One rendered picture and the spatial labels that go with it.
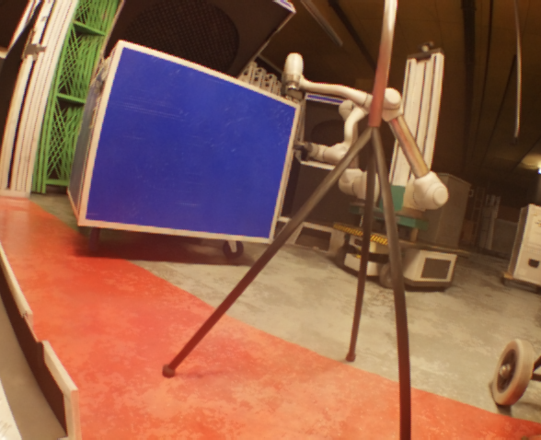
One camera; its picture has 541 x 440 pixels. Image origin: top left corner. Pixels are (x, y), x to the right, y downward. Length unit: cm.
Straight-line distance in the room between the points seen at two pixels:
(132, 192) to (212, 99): 57
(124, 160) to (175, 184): 26
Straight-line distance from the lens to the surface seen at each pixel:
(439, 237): 247
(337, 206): 481
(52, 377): 58
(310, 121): 439
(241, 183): 170
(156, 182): 151
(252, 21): 239
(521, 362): 102
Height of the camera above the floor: 45
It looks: 5 degrees down
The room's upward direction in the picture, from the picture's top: 12 degrees clockwise
